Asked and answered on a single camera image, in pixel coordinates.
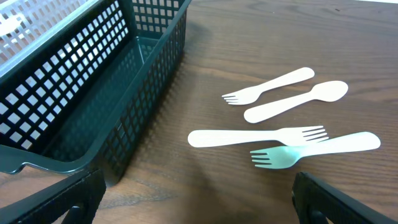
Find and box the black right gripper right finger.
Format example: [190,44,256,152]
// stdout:
[292,172,397,224]

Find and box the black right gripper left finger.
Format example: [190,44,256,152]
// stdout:
[1,169,106,223]

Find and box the pale green plastic fork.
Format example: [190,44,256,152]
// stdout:
[251,132,381,169]

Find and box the white plastic fork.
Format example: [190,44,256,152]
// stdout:
[221,67,315,105]
[187,126,329,147]

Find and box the white plastic spoon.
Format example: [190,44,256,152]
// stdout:
[244,80,348,123]

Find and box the dark green mesh basket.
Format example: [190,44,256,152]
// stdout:
[1,1,190,186]

